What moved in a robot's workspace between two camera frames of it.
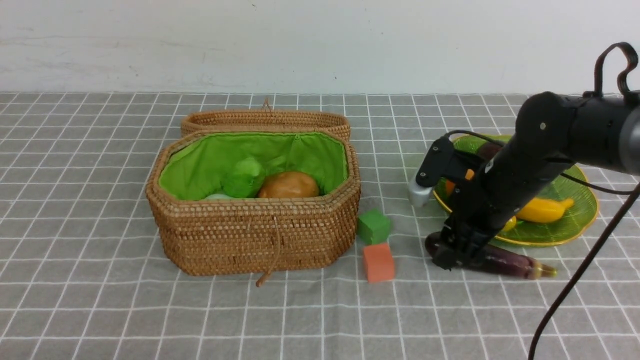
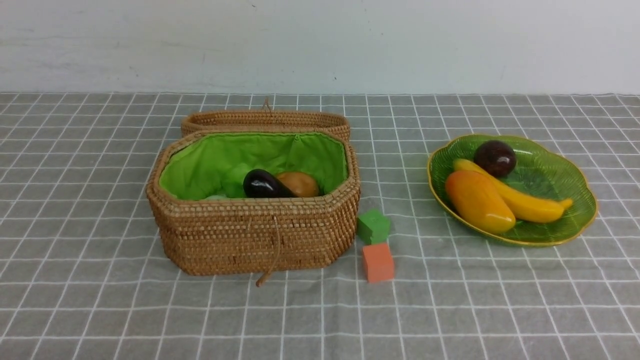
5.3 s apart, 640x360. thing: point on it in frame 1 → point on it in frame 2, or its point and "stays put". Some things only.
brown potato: (288, 184) stays put
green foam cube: (373, 227) stays put
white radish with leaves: (218, 196) stays put
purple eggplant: (495, 260) → (258, 183)
